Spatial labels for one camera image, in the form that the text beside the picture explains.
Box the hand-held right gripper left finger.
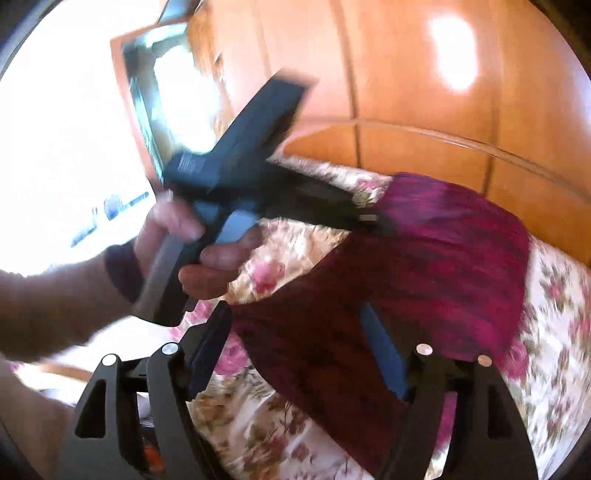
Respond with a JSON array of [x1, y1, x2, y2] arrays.
[[58, 300, 234, 480]]

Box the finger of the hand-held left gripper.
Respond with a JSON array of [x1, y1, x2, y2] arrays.
[[257, 164, 399, 237]]

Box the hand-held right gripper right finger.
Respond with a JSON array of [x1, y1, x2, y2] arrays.
[[360, 302, 539, 480]]

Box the maroon knit garment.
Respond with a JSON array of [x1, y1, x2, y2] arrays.
[[231, 173, 532, 476]]

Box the person's left forearm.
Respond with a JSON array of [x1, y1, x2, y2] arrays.
[[0, 244, 141, 367]]

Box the person's left hand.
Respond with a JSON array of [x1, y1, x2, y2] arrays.
[[133, 196, 266, 301]]

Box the wooden headboard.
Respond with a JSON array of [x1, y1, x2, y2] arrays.
[[281, 117, 591, 264]]

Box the wooden framed mirror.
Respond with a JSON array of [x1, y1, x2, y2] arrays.
[[110, 0, 259, 191]]

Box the wooden wardrobe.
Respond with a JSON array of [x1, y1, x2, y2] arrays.
[[185, 0, 587, 155]]

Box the floral bedspread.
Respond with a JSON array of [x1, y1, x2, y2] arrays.
[[139, 152, 591, 480]]

